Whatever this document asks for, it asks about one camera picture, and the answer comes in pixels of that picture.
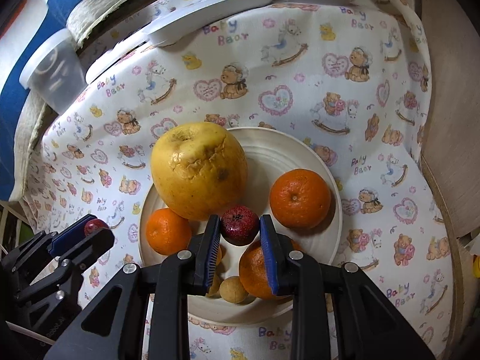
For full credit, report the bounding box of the striped Paris towel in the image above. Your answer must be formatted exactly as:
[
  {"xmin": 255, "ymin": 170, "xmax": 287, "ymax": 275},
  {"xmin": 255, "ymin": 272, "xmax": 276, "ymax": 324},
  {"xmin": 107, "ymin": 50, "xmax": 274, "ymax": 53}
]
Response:
[{"xmin": 1, "ymin": 0, "xmax": 125, "ymax": 201}]

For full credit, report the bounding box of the wooden chair back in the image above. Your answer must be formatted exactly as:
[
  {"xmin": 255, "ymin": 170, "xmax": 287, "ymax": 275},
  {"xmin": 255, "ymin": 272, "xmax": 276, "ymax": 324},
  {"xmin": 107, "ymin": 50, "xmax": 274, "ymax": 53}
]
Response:
[{"xmin": 415, "ymin": 0, "xmax": 479, "ymax": 359}]

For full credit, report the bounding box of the red hawthorn fruit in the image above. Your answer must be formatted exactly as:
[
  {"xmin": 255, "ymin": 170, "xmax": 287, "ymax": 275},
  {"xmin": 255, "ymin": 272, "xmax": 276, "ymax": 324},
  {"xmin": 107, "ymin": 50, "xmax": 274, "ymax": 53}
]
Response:
[
  {"xmin": 221, "ymin": 205, "xmax": 260, "ymax": 246},
  {"xmin": 84, "ymin": 219, "xmax": 109, "ymax": 236}
]

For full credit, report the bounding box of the clear plastic lidded container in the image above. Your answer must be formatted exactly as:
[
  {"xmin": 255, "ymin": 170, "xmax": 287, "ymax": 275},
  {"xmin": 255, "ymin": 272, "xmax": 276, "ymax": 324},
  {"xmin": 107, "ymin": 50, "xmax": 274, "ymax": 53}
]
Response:
[{"xmin": 19, "ymin": 28, "xmax": 87, "ymax": 115}]

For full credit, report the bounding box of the yellow toy bottle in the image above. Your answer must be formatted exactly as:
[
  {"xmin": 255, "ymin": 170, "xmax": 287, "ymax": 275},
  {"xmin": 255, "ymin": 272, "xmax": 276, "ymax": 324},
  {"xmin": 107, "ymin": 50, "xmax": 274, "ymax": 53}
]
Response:
[{"xmin": 472, "ymin": 255, "xmax": 480, "ymax": 279}]

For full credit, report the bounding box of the large orange mandarin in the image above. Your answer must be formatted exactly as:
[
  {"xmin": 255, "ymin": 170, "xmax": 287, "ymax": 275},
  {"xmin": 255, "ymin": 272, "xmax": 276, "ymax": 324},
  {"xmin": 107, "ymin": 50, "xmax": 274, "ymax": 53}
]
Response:
[{"xmin": 238, "ymin": 239, "xmax": 287, "ymax": 301}]

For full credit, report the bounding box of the baby bear printed cloth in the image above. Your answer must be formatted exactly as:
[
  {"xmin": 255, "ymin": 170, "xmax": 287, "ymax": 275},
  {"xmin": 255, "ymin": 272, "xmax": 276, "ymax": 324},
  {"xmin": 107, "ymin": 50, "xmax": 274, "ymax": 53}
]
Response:
[{"xmin": 25, "ymin": 0, "xmax": 453, "ymax": 358}]

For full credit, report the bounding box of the small orange mandarin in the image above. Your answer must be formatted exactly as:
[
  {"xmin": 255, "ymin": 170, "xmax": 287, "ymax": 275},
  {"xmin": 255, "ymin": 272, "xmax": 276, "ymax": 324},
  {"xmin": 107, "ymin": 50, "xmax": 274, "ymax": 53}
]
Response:
[{"xmin": 145, "ymin": 208, "xmax": 192, "ymax": 256}]

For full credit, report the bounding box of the large yellow pomelo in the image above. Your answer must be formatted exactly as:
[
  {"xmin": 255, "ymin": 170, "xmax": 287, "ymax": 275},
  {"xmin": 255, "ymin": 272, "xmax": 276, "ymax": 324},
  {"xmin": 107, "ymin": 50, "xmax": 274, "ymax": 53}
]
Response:
[{"xmin": 151, "ymin": 122, "xmax": 248, "ymax": 221}]

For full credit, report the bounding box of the small yellow kumquat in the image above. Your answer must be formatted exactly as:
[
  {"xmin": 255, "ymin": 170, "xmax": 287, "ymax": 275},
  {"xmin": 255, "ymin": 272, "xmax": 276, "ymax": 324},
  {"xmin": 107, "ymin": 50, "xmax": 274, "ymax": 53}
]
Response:
[{"xmin": 219, "ymin": 276, "xmax": 249, "ymax": 304}]

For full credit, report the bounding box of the white desk lamp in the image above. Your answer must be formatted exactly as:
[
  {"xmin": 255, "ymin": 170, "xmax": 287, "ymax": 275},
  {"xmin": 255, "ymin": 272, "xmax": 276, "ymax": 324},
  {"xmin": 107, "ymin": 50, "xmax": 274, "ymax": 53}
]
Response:
[{"xmin": 145, "ymin": 0, "xmax": 272, "ymax": 47}]

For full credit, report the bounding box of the medium orange mandarin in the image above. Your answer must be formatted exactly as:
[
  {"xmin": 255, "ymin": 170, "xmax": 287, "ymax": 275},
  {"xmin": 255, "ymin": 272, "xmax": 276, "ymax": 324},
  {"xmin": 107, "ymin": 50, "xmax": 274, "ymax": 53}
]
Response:
[{"xmin": 269, "ymin": 169, "xmax": 332, "ymax": 230}]

